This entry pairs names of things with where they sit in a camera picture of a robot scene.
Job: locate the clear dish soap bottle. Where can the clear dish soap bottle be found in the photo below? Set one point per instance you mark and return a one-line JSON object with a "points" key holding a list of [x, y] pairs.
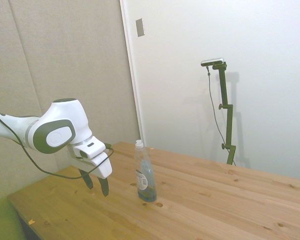
{"points": [[145, 175]]}

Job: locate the grey wall switch plate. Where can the grey wall switch plate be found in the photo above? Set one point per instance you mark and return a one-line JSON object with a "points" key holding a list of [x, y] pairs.
{"points": [[140, 27]]}

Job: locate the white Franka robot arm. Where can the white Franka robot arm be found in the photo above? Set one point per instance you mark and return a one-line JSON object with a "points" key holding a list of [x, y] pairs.
{"points": [[62, 117]]}

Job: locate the dark green camera stand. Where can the dark green camera stand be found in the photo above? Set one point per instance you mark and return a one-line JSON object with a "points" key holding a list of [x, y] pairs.
{"points": [[227, 112]]}

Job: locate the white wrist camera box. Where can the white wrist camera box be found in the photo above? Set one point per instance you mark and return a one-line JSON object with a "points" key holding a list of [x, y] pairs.
{"points": [[90, 148]]}

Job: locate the white door frame strip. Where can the white door frame strip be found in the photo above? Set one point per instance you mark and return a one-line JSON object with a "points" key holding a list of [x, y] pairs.
{"points": [[132, 75]]}

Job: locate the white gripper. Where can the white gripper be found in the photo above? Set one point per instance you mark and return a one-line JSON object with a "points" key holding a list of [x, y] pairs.
{"points": [[103, 167]]}

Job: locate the silver exterior camera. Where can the silver exterior camera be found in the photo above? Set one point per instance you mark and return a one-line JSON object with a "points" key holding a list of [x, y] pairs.
{"points": [[212, 61]]}

